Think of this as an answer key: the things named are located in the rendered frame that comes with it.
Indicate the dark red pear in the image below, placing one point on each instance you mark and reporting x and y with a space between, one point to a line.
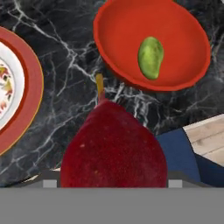
113 145

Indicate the green mango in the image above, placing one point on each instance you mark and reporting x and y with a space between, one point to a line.
150 57

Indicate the red-rimmed patterned plate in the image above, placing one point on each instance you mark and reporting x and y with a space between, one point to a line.
20 87

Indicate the red bowl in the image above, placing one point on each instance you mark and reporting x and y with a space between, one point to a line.
175 32

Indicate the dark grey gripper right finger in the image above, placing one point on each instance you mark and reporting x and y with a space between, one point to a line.
175 182

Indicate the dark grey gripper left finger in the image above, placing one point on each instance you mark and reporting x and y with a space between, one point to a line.
49 182

